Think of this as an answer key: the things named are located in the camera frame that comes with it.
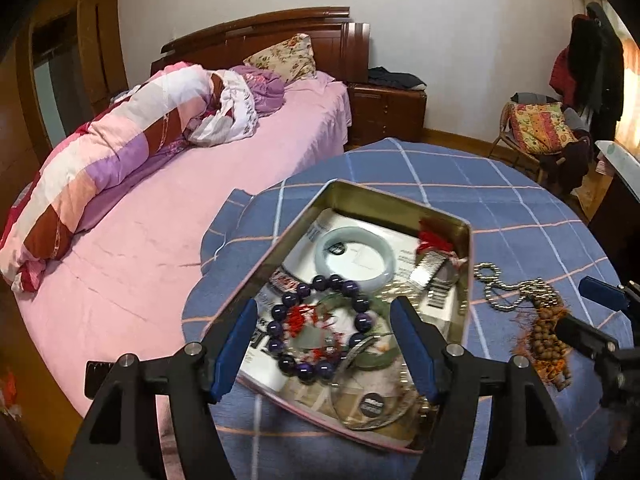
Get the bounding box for brown wooden bead string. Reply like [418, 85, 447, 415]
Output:
[508, 301, 574, 392]

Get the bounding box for clear glass bangle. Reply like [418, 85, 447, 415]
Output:
[329, 339, 422, 432]

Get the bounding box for silver bead necklace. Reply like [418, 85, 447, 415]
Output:
[472, 262, 563, 313]

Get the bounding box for dark purple bead bracelet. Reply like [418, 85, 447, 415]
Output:
[264, 273, 376, 382]

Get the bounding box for metal watch band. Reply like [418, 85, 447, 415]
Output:
[409, 252, 460, 310]

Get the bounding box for red string ornament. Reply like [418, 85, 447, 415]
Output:
[416, 218, 469, 268]

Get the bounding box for blue plaid tablecloth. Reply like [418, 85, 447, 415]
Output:
[170, 139, 632, 479]

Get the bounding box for pink metal tin box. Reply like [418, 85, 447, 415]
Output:
[233, 180, 472, 454]

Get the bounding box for pink bed mattress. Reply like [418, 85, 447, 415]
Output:
[17, 74, 350, 414]

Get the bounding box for printed paper in tin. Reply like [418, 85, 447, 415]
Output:
[240, 206, 466, 452]

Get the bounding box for wooden chair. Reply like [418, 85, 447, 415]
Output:
[488, 92, 593, 195]

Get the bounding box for colourful patchwork cushion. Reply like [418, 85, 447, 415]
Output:
[509, 102, 577, 155]

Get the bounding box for hanging clothes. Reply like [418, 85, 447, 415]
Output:
[549, 2, 625, 141]

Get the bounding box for striped pink quilt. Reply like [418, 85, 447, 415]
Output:
[1, 62, 258, 292]

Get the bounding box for wooden nightstand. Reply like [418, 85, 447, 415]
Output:
[348, 84, 427, 148]

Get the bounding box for dark clothes on nightstand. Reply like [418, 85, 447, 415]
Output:
[368, 66, 426, 91]

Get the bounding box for purple garment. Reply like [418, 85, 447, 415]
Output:
[232, 65, 285, 117]

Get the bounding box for floral pillow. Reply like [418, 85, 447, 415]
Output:
[243, 34, 317, 84]

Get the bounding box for wooden headboard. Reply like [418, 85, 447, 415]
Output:
[150, 5, 372, 85]

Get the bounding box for wooden wardrobe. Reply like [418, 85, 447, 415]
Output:
[1, 0, 128, 212]

